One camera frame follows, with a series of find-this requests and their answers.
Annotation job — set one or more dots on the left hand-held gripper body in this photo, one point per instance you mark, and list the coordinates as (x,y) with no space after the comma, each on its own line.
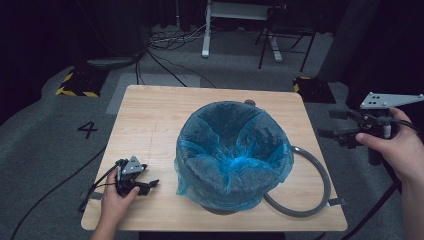
(131,166)

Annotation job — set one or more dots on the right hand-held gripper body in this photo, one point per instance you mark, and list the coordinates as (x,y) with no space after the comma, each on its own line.
(383,101)

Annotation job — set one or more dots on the black ribbed trash bin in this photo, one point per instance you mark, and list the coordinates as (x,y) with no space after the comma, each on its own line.
(220,210)

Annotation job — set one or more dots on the blue plastic trash bag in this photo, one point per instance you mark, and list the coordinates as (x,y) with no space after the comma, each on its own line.
(233,160)

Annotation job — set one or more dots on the person's left hand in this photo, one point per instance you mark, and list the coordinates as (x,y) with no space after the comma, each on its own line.
(115,203)

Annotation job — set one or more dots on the person's right hand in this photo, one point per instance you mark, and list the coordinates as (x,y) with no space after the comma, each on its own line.
(400,153)

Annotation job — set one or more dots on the black yellow striped floor plate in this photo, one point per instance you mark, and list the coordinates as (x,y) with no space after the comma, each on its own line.
(315,90)
(81,83)

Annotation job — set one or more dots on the grey tape strip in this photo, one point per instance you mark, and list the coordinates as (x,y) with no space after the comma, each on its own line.
(336,202)

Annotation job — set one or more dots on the grey curtain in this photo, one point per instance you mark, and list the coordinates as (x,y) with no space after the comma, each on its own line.
(350,36)

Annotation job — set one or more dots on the small grey round knob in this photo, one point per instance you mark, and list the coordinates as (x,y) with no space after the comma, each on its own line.
(250,102)

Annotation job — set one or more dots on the black folding chair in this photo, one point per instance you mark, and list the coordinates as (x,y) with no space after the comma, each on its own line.
(286,31)

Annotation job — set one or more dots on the dark flat stand base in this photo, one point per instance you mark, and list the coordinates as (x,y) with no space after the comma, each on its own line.
(111,62)

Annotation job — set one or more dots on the white desk frame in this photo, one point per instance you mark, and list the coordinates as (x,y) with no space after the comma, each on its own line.
(233,10)

